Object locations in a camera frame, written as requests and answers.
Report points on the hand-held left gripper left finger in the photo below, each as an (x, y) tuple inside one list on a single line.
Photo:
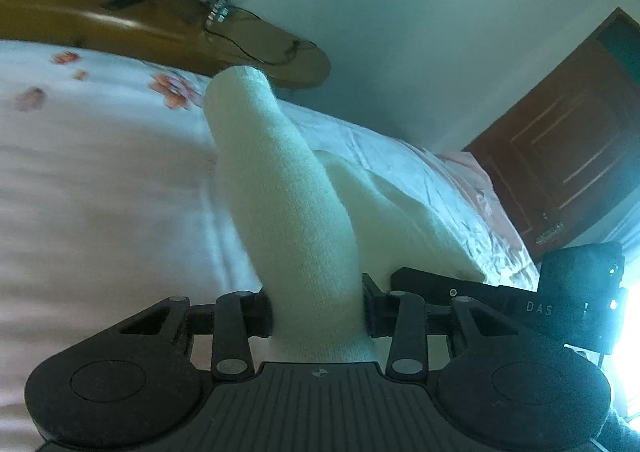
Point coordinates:
[(257, 314)]

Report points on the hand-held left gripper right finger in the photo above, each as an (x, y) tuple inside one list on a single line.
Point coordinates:
[(374, 314)]

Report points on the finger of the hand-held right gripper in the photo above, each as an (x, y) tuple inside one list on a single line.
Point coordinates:
[(440, 284)]

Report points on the person's right forearm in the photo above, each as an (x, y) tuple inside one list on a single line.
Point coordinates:
[(622, 434)]

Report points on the pink pillow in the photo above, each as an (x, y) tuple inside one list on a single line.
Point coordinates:
[(465, 164)]

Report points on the brown wooden door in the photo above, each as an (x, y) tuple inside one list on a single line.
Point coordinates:
[(565, 142)]

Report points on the white floral bed sheet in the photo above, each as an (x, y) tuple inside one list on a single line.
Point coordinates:
[(100, 182)]

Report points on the wooden headboard shelf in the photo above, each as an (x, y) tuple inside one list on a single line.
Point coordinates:
[(100, 22)]

